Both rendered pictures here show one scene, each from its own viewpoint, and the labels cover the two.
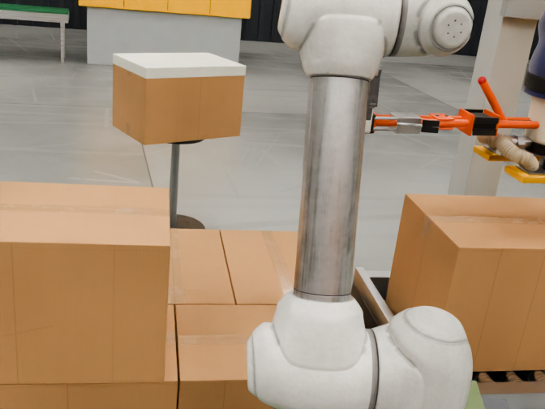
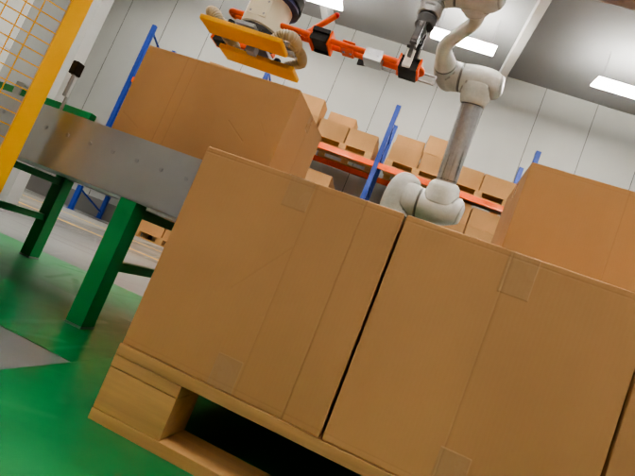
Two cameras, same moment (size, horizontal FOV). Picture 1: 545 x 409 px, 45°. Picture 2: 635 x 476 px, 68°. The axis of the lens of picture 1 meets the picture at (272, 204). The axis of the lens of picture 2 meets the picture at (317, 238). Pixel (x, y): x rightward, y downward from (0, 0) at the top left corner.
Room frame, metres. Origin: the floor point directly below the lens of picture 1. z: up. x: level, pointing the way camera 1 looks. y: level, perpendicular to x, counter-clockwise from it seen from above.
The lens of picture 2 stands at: (3.23, 0.44, 0.37)
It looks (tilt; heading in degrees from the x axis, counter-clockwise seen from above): 6 degrees up; 206
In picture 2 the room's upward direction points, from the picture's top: 22 degrees clockwise
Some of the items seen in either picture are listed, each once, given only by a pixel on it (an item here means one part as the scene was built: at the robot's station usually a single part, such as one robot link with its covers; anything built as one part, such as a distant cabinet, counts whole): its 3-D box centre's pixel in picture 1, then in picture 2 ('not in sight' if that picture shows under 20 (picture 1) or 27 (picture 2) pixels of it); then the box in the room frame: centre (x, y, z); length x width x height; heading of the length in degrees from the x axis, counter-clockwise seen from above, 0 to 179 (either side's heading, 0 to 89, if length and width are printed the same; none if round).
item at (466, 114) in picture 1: (478, 122); (321, 41); (1.80, -0.54, 1.24); 0.10 x 0.08 x 0.06; 13
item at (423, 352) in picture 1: (420, 368); (402, 195); (0.99, -0.29, 0.97); 0.18 x 0.16 x 0.22; 94
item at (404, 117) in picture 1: (405, 122); (373, 59); (1.76, -0.33, 1.23); 0.07 x 0.07 x 0.04; 13
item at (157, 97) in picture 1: (178, 96); not in sight; (3.59, 0.59, 0.82); 0.60 x 0.40 x 0.40; 129
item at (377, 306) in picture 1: (389, 327); not in sight; (1.77, -0.40, 0.58); 0.70 x 0.03 x 0.06; 12
